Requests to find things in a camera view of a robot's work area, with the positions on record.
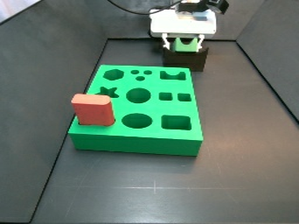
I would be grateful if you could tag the red oblong peg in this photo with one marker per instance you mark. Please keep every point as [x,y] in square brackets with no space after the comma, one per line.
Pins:
[94,109]

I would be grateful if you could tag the green arch object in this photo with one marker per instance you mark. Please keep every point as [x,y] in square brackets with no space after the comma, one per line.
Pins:
[187,46]

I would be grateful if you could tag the black curved fixture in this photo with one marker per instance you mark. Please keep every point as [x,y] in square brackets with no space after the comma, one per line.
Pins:
[193,60]

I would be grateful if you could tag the green shape sorter block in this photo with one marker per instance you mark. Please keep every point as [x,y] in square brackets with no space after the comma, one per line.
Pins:
[155,109]

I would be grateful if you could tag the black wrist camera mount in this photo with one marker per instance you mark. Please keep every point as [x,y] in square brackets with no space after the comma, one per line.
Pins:
[217,6]

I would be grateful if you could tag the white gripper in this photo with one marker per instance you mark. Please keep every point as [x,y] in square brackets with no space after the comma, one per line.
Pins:
[173,24]

